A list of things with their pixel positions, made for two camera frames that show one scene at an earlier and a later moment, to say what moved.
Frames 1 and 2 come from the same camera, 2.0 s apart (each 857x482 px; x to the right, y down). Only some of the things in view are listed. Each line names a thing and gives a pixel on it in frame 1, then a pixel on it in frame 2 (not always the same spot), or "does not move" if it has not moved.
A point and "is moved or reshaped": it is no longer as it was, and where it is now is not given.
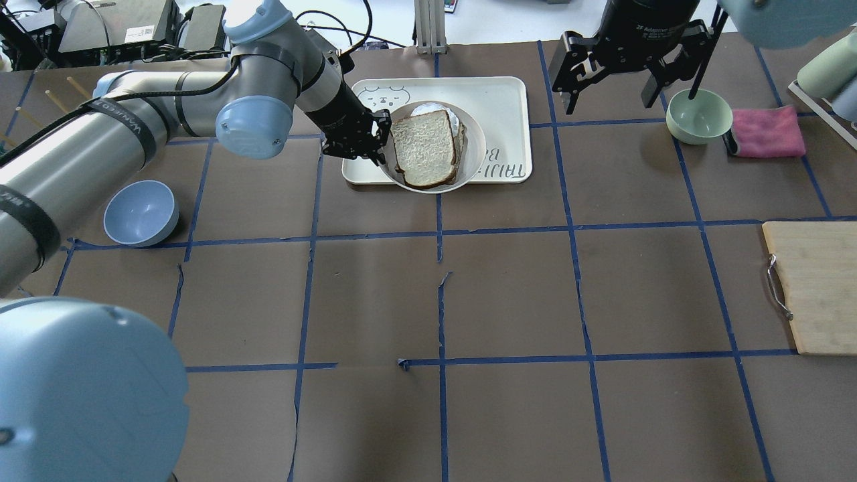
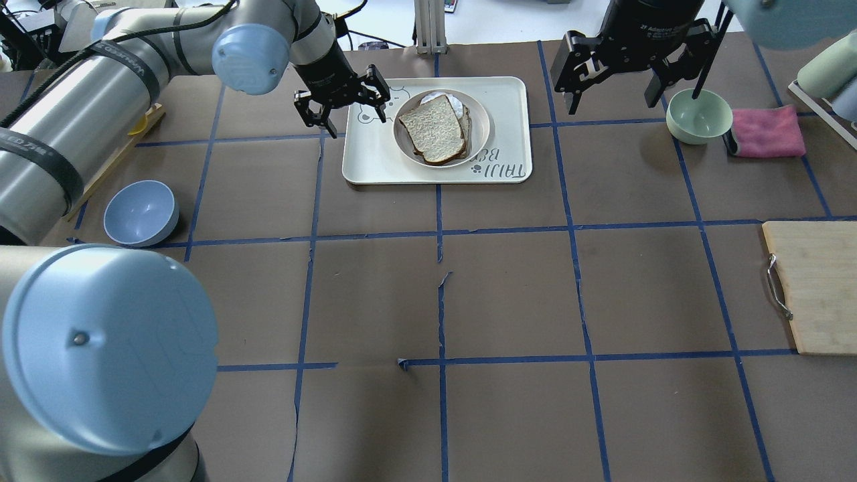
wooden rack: [30, 99] to [154, 113]
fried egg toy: [430, 107] to [455, 102]
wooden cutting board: [817, 262] does not move
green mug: [824, 76] does not move
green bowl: [706, 118] does not move
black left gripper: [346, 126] to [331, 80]
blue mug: [845, 106] does not move
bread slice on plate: [460, 144] does not move
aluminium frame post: [430, 16] does not move
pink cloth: [766, 132] does not move
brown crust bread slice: [424, 148] is moved or reshaped
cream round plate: [475, 154] to [480, 127]
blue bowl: [140, 213] does not move
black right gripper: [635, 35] does not move
